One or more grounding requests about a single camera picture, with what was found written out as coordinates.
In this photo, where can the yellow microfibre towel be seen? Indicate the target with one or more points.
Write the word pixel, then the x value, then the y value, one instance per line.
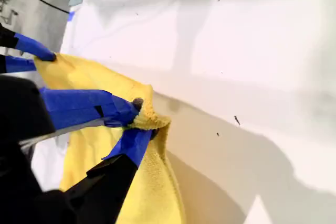
pixel 86 77

